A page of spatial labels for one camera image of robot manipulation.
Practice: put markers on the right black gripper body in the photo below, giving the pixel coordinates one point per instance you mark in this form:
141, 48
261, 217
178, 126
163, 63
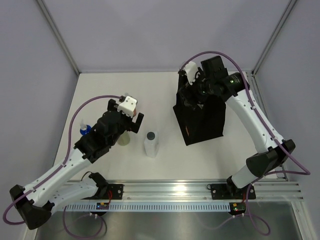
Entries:
197, 89

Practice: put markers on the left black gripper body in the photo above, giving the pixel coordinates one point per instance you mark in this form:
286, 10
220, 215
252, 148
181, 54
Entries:
125, 122

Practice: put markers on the white bottle grey cap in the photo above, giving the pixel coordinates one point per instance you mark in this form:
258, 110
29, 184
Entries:
151, 144

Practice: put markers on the black canvas bag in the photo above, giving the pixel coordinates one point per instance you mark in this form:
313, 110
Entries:
200, 123

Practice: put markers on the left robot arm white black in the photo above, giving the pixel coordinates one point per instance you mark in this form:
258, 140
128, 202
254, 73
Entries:
85, 152

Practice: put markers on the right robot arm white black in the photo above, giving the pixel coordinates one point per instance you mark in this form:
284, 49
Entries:
203, 93

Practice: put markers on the green frosted bottle beige cap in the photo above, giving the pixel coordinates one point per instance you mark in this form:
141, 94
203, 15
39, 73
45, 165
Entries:
124, 139

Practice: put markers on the orange spray bottle blue top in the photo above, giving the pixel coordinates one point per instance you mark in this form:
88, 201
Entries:
84, 128

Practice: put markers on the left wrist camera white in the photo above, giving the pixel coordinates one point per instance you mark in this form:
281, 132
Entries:
127, 106

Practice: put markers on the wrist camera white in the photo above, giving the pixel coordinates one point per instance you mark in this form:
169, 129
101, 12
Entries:
127, 106
188, 74

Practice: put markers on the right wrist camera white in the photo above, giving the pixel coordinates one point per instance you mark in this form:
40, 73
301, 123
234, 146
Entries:
188, 74

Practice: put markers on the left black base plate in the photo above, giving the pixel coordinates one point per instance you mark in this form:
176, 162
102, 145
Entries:
115, 191

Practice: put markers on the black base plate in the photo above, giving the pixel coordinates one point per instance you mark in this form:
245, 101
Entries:
221, 191
115, 191

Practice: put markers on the white slotted cable duct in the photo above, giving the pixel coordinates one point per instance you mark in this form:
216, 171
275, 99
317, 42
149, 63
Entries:
149, 207

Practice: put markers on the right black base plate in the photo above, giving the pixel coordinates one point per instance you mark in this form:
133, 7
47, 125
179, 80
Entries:
221, 191

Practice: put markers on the left aluminium corner post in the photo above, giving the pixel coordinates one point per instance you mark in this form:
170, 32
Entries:
57, 35

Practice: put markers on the aluminium corner post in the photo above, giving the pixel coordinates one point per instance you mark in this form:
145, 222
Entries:
57, 35
274, 35

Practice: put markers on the aluminium mounting rail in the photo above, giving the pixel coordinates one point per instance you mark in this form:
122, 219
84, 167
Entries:
162, 190

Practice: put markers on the right aluminium corner post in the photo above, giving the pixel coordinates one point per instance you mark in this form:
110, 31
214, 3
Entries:
274, 35

